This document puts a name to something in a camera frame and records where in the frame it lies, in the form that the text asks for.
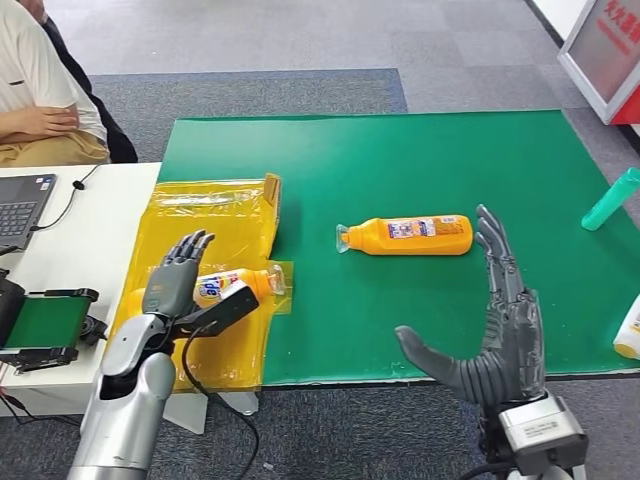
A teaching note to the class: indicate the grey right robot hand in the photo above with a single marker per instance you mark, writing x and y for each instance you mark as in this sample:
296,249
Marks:
515,351

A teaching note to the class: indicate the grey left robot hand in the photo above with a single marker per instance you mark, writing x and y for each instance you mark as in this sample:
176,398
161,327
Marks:
167,291

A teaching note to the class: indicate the orange bottle with clear cap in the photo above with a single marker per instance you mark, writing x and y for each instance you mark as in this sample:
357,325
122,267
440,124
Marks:
252,281
380,242

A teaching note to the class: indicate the white and yellow bottle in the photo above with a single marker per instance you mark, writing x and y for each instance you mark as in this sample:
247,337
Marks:
630,338

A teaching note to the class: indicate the teal green bottle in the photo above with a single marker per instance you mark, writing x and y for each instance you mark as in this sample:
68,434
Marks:
610,202

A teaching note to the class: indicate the yellow plastic wrapped box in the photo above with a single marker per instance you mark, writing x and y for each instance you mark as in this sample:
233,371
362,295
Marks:
225,218

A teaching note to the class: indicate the green table mat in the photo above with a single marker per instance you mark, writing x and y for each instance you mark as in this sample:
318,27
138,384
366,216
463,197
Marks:
450,166

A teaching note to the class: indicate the grey laptop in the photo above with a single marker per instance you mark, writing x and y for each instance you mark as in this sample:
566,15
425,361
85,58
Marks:
20,208

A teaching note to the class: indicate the white and red sign stand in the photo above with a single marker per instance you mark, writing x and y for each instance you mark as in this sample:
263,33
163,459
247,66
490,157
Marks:
607,46

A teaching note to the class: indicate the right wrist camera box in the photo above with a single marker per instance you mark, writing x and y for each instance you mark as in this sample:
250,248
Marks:
543,430

